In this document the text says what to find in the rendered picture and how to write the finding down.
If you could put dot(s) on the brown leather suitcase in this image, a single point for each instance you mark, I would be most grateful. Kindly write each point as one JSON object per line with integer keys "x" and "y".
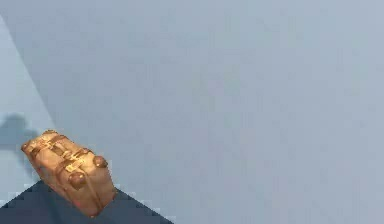
{"x": 66, "y": 170}

